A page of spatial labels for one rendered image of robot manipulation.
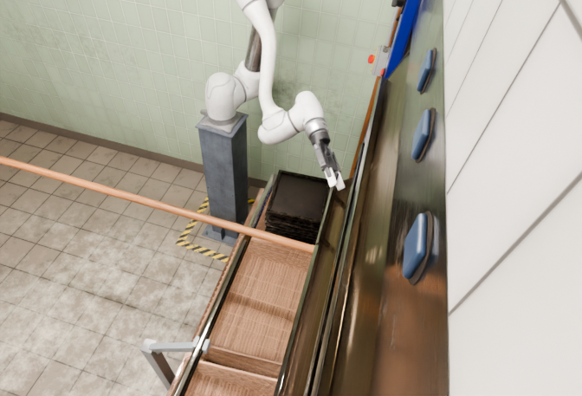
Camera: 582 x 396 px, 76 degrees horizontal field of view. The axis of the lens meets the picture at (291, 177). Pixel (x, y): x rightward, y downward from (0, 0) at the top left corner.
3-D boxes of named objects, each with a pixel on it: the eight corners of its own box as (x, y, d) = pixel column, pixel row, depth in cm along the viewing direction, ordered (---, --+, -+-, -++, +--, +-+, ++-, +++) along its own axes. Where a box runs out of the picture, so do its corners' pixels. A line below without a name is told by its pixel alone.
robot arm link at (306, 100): (331, 123, 153) (303, 138, 157) (320, 94, 159) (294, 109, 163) (320, 112, 143) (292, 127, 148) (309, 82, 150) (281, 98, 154)
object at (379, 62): (387, 67, 176) (393, 48, 169) (385, 78, 170) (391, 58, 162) (372, 64, 177) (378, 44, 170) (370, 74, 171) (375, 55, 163)
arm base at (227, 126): (209, 105, 213) (208, 97, 209) (244, 115, 209) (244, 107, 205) (192, 123, 201) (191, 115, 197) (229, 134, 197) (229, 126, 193)
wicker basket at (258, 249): (329, 275, 192) (339, 247, 171) (301, 393, 154) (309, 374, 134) (241, 249, 198) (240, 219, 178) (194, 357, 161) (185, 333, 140)
